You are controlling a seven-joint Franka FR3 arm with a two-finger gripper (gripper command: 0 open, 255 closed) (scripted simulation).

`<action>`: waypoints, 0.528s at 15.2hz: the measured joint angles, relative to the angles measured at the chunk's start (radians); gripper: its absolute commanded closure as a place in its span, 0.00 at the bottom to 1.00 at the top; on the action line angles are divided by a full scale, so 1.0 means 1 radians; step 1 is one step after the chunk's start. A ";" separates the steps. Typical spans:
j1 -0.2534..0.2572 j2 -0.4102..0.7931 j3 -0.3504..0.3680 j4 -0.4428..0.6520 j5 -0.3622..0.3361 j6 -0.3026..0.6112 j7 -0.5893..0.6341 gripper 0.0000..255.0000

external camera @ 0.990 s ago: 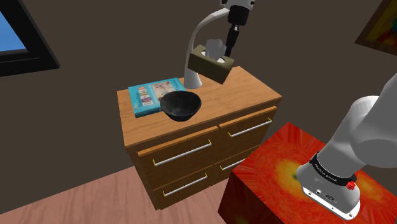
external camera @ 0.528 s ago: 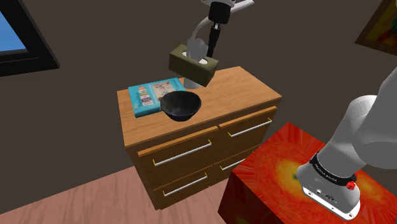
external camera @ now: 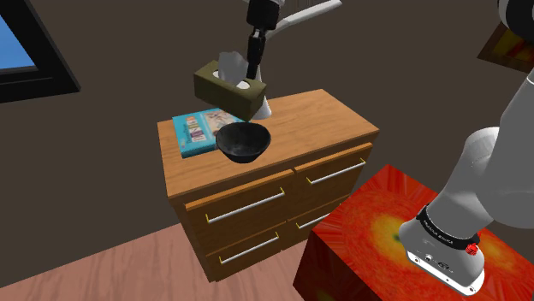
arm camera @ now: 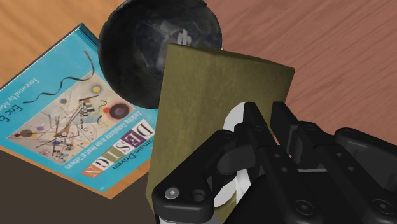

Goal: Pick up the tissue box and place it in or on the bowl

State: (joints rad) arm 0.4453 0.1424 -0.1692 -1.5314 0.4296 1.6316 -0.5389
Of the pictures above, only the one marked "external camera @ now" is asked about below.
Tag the olive tissue box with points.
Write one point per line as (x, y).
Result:
(227, 93)

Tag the black framed window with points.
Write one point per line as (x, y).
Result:
(16, 46)

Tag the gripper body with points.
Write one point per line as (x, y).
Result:
(263, 14)

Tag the black bowl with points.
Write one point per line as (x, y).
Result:
(243, 144)

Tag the wooden chest of drawers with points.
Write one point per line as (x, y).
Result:
(317, 125)

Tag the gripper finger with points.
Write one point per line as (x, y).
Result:
(255, 54)

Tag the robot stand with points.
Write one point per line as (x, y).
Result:
(358, 233)

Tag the dark framed wall picture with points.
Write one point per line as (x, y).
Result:
(507, 48)

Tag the light blue book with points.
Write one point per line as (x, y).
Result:
(194, 133)

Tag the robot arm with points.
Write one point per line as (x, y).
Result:
(480, 179)

